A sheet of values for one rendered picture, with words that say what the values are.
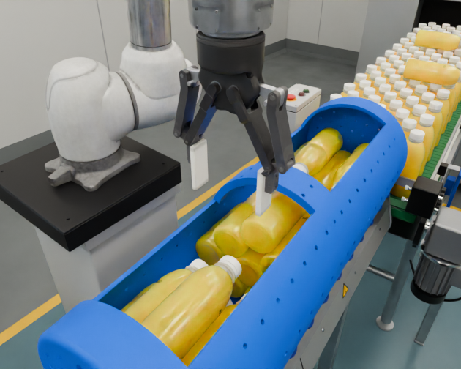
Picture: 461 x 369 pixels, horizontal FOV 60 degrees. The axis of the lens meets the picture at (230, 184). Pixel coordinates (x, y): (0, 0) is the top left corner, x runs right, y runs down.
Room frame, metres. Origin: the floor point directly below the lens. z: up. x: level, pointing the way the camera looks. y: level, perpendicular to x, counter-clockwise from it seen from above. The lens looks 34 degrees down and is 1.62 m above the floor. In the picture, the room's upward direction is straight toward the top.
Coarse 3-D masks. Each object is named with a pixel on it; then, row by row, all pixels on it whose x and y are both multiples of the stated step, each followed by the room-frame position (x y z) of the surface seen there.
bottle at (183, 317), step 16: (208, 272) 0.40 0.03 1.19; (224, 272) 0.41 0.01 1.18; (176, 288) 0.38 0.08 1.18; (192, 288) 0.37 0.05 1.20; (208, 288) 0.38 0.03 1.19; (224, 288) 0.39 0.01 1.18; (160, 304) 0.35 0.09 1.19; (176, 304) 0.35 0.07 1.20; (192, 304) 0.35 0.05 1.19; (208, 304) 0.36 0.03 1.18; (224, 304) 0.37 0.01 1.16; (144, 320) 0.33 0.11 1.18; (160, 320) 0.32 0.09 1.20; (176, 320) 0.32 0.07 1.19; (192, 320) 0.33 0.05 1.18; (208, 320) 0.34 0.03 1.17; (160, 336) 0.30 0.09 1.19; (176, 336) 0.30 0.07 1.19; (192, 336) 0.32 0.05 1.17; (176, 352) 0.29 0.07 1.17
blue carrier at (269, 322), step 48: (384, 144) 0.80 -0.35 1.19; (240, 192) 0.74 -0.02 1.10; (288, 192) 0.56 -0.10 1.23; (336, 192) 0.59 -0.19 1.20; (384, 192) 0.72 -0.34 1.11; (192, 240) 0.59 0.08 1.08; (336, 240) 0.51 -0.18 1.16; (288, 288) 0.39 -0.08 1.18; (48, 336) 0.29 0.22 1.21; (96, 336) 0.27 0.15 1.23; (144, 336) 0.27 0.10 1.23; (240, 336) 0.30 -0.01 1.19; (288, 336) 0.34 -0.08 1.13
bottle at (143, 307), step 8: (176, 272) 0.44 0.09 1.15; (184, 272) 0.44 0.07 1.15; (192, 272) 0.45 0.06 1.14; (160, 280) 0.43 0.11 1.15; (168, 280) 0.42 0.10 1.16; (176, 280) 0.42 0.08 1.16; (152, 288) 0.41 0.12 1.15; (160, 288) 0.41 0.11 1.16; (168, 288) 0.41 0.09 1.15; (144, 296) 0.40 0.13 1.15; (152, 296) 0.39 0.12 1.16; (160, 296) 0.39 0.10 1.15; (136, 304) 0.38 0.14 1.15; (144, 304) 0.38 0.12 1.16; (152, 304) 0.38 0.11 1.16; (128, 312) 0.37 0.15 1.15; (136, 312) 0.36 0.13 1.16; (144, 312) 0.36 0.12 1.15; (136, 320) 0.35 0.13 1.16
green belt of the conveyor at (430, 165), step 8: (456, 112) 1.62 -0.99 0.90; (456, 120) 1.54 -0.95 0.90; (448, 128) 1.46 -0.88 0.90; (448, 136) 1.39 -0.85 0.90; (440, 144) 1.33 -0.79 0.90; (432, 152) 1.27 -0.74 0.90; (440, 152) 1.27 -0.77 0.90; (432, 160) 1.21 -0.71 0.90; (424, 168) 1.15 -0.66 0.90; (432, 168) 1.15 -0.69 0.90; (424, 176) 1.11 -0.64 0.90; (392, 200) 0.98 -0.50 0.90; (400, 200) 0.98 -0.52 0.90; (392, 208) 0.96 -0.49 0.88; (400, 208) 0.95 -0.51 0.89; (392, 216) 0.96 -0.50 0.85; (400, 216) 0.94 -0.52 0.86; (408, 216) 0.93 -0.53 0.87; (416, 216) 0.96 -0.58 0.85
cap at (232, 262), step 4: (224, 256) 0.46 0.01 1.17; (228, 256) 0.45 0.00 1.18; (232, 256) 0.45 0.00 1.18; (220, 260) 0.45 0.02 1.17; (224, 260) 0.45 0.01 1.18; (228, 260) 0.44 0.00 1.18; (232, 260) 0.44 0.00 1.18; (236, 260) 0.45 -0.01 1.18; (228, 264) 0.44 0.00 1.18; (232, 264) 0.44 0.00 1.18; (236, 264) 0.44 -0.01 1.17; (240, 264) 0.44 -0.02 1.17; (232, 268) 0.43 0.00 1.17; (236, 268) 0.43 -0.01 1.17; (240, 268) 0.44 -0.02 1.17; (236, 272) 0.43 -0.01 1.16; (240, 272) 0.44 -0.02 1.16; (236, 276) 0.43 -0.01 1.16
